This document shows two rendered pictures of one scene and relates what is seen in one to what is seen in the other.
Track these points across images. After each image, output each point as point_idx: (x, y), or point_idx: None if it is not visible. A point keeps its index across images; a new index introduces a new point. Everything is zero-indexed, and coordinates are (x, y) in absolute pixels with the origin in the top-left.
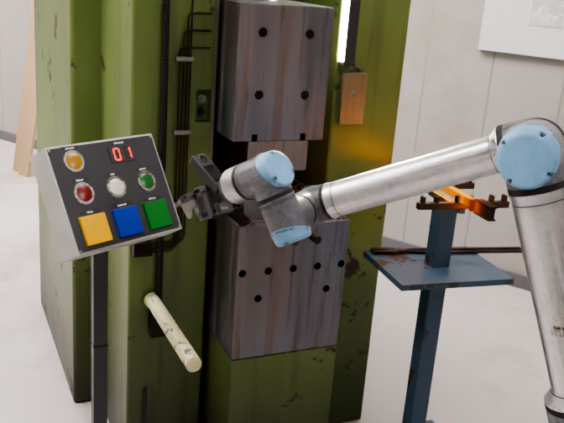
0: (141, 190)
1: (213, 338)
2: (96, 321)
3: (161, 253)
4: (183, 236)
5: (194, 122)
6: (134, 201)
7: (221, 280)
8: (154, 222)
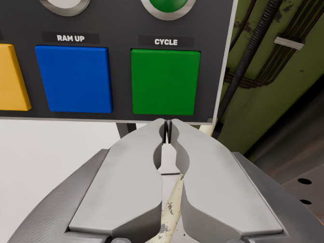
0: (141, 10)
1: (251, 161)
2: (120, 132)
3: (234, 88)
4: (270, 82)
5: None
6: (110, 38)
7: (283, 144)
8: (144, 102)
